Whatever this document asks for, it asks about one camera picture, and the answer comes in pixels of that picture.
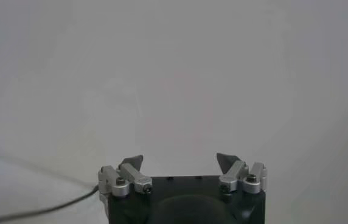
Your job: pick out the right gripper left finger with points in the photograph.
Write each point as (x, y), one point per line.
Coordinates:
(134, 178)

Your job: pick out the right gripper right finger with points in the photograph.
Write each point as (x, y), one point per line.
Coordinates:
(233, 175)

